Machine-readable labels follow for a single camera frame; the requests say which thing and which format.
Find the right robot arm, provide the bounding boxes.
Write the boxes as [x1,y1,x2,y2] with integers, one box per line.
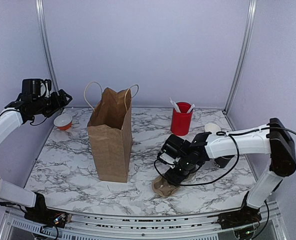
[155,118,296,229]

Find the white stirrer left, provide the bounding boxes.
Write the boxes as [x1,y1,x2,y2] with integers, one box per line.
[170,98,181,113]

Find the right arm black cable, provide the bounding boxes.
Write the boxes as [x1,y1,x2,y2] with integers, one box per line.
[154,126,296,187]

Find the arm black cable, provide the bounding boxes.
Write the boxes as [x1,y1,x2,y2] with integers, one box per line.
[29,114,51,126]
[154,126,296,187]

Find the red cylindrical holder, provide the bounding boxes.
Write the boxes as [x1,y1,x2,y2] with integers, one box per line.
[170,102,193,136]

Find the white stirrer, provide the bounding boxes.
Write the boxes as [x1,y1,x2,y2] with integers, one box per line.
[170,98,181,113]
[187,104,195,113]

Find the cardboard cup carrier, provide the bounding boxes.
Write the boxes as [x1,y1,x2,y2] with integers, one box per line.
[152,176,180,198]

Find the stacked black paper cup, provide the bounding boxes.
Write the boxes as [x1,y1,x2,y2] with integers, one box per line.
[204,123,221,134]

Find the orange white bowl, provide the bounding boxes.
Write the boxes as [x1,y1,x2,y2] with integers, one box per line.
[53,113,72,131]

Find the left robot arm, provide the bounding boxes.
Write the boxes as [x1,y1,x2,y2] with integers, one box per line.
[0,78,72,228]

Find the black paper coffee cup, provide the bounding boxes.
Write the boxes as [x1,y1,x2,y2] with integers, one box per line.
[214,155,234,169]

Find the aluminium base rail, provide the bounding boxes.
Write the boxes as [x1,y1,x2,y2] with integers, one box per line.
[0,201,290,240]

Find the right aluminium frame post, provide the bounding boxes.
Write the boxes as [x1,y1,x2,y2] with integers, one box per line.
[223,0,258,115]

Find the left aluminium frame post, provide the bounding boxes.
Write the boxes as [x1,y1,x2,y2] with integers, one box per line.
[35,0,59,91]

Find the white stirrer right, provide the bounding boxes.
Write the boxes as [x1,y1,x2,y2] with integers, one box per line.
[187,104,195,113]

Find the brown paper bag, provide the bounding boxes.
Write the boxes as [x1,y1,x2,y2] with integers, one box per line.
[87,87,133,183]

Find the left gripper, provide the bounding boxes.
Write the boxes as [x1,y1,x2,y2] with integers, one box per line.
[32,88,72,118]

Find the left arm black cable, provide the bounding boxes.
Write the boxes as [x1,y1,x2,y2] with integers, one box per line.
[29,114,51,126]

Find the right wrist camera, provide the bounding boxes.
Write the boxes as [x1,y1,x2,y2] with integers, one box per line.
[157,152,177,169]

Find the aluminium frame post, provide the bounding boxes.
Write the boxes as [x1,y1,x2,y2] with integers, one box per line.
[35,0,59,91]
[223,0,258,115]

